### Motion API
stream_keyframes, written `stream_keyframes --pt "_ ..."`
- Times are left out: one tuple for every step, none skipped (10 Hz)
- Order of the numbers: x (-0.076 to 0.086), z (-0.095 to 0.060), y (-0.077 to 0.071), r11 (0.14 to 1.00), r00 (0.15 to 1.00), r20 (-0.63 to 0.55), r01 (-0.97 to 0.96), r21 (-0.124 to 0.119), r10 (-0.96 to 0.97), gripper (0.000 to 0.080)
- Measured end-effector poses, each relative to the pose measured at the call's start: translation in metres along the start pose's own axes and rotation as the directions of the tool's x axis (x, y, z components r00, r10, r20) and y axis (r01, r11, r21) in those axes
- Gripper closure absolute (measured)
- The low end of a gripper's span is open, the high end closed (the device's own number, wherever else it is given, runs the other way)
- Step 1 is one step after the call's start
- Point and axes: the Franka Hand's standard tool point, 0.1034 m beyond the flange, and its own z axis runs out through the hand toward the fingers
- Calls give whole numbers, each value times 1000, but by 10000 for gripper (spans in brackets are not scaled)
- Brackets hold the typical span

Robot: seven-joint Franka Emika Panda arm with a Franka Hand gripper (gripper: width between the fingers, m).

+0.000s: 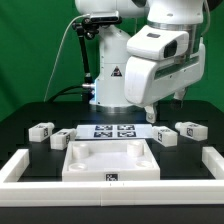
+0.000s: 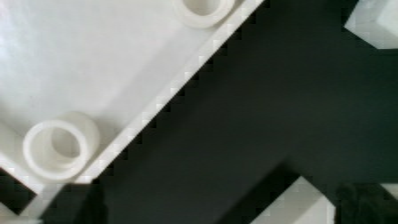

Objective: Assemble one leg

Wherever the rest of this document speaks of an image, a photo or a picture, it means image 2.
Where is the white U-shaped obstacle fence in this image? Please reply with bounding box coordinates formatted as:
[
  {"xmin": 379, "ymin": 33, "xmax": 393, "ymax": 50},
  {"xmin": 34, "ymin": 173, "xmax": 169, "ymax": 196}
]
[{"xmin": 251, "ymin": 177, "xmax": 398, "ymax": 224}]

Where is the white table leg centre right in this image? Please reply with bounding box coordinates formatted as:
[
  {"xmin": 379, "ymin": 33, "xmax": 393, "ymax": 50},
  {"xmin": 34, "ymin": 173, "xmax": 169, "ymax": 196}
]
[{"xmin": 345, "ymin": 0, "xmax": 398, "ymax": 49}]

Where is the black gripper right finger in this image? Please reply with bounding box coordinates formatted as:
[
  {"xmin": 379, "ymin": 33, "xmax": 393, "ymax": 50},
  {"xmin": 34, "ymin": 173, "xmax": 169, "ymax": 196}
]
[{"xmin": 334, "ymin": 183, "xmax": 398, "ymax": 224}]

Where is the white square tabletop panel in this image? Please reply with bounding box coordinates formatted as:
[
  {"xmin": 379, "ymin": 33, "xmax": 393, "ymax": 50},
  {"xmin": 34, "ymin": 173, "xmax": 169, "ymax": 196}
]
[{"xmin": 0, "ymin": 0, "xmax": 265, "ymax": 224}]

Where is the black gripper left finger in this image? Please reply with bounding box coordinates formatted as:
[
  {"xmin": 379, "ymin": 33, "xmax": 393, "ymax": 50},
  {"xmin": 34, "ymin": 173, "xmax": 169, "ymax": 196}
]
[{"xmin": 41, "ymin": 184, "xmax": 109, "ymax": 224}]

